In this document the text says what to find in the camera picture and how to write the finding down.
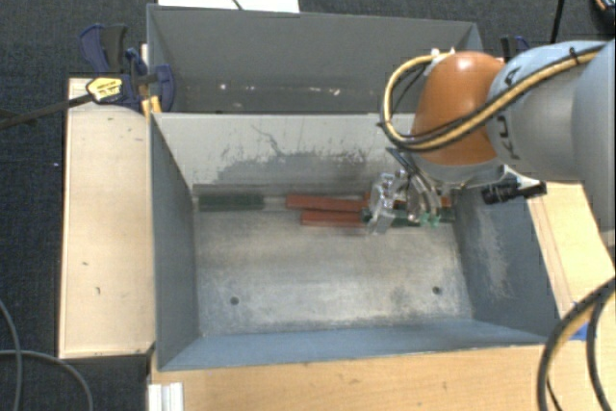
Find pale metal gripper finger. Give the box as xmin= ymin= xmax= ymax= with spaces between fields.
xmin=369 ymin=173 xmax=398 ymax=208
xmin=368 ymin=202 xmax=397 ymax=236

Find dark green flat block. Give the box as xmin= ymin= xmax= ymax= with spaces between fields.
xmin=360 ymin=208 xmax=456 ymax=228
xmin=197 ymin=193 xmax=267 ymax=213

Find red-brown flat block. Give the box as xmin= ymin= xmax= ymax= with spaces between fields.
xmin=284 ymin=193 xmax=372 ymax=213
xmin=299 ymin=210 xmax=363 ymax=228

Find grey metal bin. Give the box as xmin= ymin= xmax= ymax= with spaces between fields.
xmin=145 ymin=3 xmax=562 ymax=372

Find pale wood flat board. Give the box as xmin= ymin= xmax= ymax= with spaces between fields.
xmin=57 ymin=77 xmax=157 ymax=360

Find black cylinder on white bracket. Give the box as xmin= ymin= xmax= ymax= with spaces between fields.
xmin=480 ymin=174 xmax=549 ymax=207

